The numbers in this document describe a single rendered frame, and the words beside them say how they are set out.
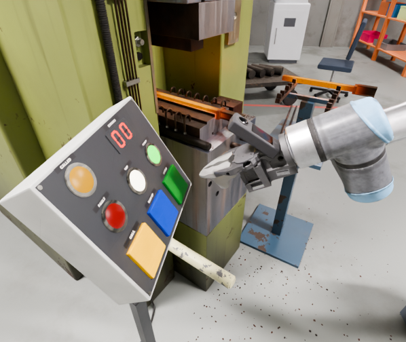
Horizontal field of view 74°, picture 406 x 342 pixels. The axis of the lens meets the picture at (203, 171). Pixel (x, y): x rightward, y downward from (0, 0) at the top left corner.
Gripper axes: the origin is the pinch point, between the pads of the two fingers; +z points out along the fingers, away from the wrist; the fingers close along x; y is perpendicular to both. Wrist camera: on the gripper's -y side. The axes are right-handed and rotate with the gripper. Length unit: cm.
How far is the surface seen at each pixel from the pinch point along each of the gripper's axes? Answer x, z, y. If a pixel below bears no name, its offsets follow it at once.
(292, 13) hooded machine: 525, -45, 48
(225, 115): 44.6, 3.1, 5.3
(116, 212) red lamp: -19.8, 8.1, -8.9
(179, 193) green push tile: -1.8, 7.8, 2.6
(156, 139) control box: 4.7, 8.6, -10.1
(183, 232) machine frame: 35, 47, 48
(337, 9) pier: 696, -138, 110
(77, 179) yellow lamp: -20.9, 8.1, -17.7
